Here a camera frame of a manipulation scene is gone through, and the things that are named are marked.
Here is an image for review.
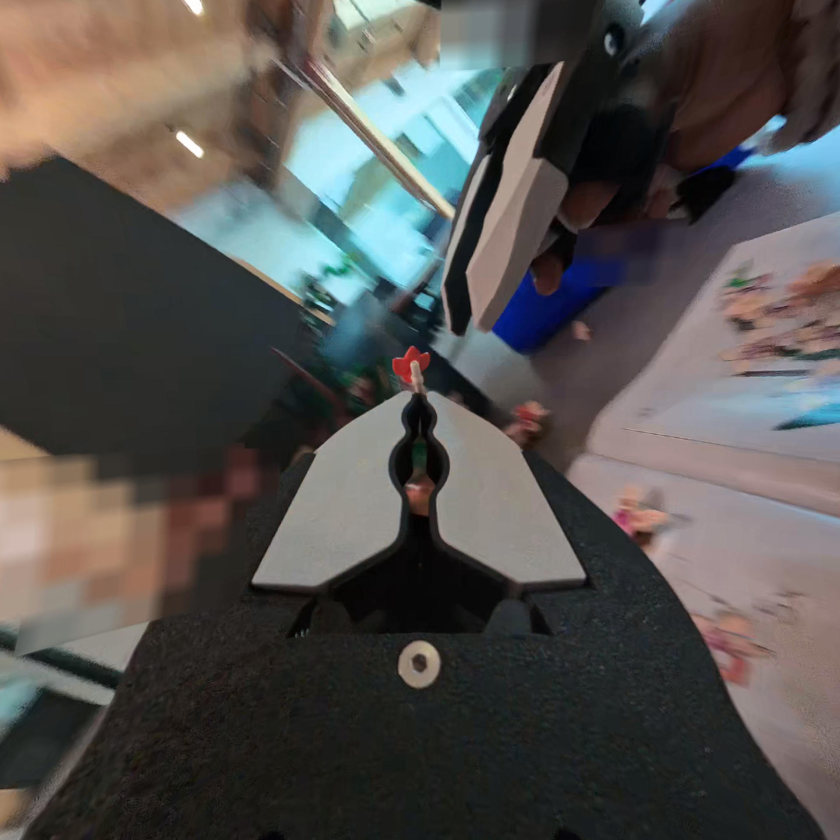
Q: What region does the green plant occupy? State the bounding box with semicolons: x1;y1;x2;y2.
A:
302;252;358;316

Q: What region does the red brick flower stem piece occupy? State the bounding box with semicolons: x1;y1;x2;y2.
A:
392;346;432;396

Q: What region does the blue plastic container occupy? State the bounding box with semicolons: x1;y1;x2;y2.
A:
492;147;759;355

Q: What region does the open brick instruction booklet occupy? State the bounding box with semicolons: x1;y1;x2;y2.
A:
567;211;840;519

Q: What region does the person's right hand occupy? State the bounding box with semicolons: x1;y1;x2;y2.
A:
530;0;815;296

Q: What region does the grey desk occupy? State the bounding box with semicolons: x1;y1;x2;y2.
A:
453;157;840;840

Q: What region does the pink brick flower piece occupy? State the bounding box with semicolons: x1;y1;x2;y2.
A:
692;607;775;686
613;487;672;547
508;402;551;448

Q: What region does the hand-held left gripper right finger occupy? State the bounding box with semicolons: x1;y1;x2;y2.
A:
422;391;588;592

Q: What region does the person's right forearm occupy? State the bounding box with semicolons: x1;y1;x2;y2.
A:
768;0;840;155

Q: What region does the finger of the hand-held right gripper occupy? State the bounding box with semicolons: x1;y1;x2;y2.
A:
466;61;570;333
441;153;493;337

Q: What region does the black board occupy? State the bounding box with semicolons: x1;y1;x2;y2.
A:
0;156;316;460

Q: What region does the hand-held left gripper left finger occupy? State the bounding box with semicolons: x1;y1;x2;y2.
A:
251;391;422;595

